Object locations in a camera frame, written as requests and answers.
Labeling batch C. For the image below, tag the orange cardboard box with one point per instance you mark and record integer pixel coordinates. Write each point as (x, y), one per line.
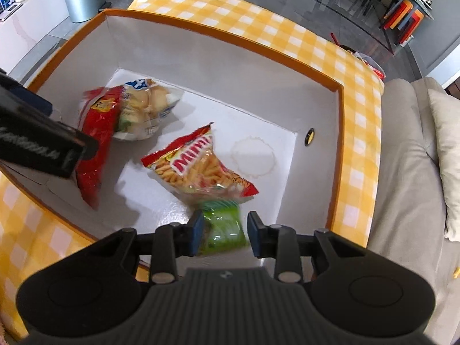
(251, 107)

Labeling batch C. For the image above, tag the red stick snack packet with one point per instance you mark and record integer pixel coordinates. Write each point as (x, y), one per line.
(194, 165)

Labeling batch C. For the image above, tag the beige sofa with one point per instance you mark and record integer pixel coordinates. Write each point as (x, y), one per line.
(406, 187)

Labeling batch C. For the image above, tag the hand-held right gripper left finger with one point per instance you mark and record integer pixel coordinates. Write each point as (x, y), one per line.
(197, 233)

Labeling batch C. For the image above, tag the stack of coloured stools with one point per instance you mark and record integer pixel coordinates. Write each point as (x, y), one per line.
(404, 18)

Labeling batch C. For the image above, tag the beige cushion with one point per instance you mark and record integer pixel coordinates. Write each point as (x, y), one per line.
(449, 158)

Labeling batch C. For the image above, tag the small dark bin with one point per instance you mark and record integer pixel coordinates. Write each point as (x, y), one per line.
(346, 48)

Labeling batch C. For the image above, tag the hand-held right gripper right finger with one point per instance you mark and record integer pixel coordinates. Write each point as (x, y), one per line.
(253, 235)

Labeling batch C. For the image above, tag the green snack packet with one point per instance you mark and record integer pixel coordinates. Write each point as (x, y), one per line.
(222, 226)

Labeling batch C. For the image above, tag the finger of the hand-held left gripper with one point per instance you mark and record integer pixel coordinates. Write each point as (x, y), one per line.
(25, 95)

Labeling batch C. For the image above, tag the red white plastic bag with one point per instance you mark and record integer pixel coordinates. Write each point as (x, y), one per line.
(372, 64)

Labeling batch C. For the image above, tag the white low cabinet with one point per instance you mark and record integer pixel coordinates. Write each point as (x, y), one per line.
(28, 39)

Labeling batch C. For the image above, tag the white flat device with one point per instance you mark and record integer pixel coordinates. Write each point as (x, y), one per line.
(10, 11)

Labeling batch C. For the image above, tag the yellow checked tablecloth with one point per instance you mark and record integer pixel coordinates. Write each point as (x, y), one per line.
(251, 18)

